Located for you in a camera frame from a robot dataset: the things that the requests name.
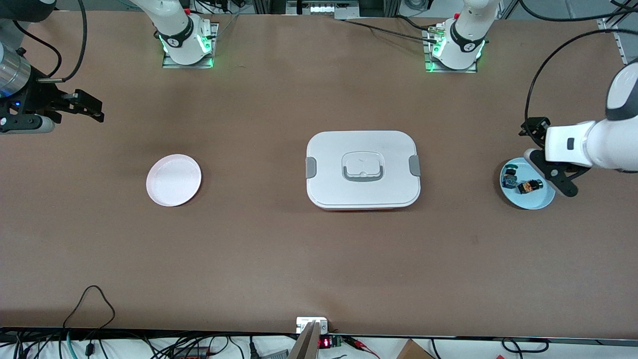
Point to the red digit display module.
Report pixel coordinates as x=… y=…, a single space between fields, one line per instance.
x=326 y=342

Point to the perforated metal rail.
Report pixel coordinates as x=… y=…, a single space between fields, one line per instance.
x=623 y=47

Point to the light blue round plate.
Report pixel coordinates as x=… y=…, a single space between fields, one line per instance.
x=536 y=202

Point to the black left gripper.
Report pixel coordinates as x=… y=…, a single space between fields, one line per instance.
x=535 y=125

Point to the brown cardboard box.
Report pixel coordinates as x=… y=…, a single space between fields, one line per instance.
x=413 y=351

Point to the aluminium frame profile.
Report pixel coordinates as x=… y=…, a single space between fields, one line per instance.
x=610 y=25

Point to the pink round plate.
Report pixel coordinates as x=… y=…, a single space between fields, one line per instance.
x=172 y=182

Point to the orange push button switch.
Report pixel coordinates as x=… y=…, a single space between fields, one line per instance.
x=528 y=187

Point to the small white electronic box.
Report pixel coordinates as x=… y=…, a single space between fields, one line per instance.
x=304 y=323

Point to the red black clip lead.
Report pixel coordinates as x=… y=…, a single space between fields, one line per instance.
x=361 y=345

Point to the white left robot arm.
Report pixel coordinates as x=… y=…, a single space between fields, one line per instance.
x=613 y=144

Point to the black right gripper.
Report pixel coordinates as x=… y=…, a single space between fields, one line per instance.
x=39 y=97

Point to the brown cardboard strip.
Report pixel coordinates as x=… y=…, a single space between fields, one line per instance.
x=305 y=346

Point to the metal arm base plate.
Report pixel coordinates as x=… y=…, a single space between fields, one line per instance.
x=429 y=67
x=172 y=65

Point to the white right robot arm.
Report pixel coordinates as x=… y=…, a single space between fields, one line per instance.
x=174 y=30

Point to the blue push button switch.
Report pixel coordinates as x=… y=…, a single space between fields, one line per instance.
x=510 y=178

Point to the metal rack with sockets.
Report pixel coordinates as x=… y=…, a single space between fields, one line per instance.
x=321 y=9

